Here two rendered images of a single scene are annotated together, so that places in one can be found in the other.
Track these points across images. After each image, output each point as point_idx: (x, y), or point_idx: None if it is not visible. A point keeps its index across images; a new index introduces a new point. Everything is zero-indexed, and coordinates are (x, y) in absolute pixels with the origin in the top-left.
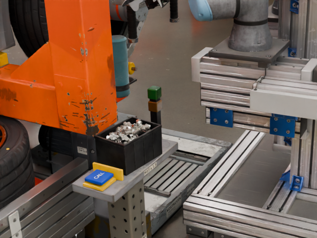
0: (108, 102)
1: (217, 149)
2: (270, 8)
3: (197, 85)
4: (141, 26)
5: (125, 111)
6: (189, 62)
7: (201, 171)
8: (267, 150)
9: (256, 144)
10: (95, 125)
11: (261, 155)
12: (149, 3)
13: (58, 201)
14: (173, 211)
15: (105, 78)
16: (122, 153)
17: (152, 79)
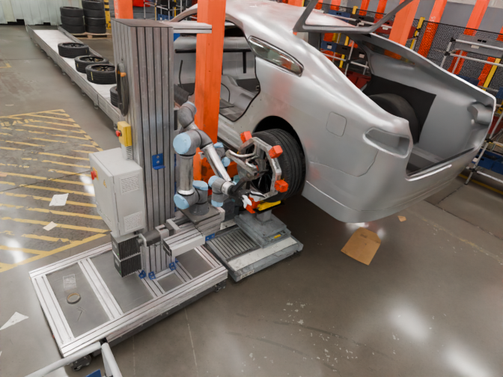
0: (197, 175)
1: (233, 267)
2: (212, 208)
3: (355, 317)
4: (267, 196)
5: (320, 265)
6: (417, 338)
7: (216, 253)
8: (194, 259)
9: (202, 258)
10: (193, 176)
11: (193, 256)
12: None
13: None
14: None
15: (197, 166)
16: None
17: (378, 298)
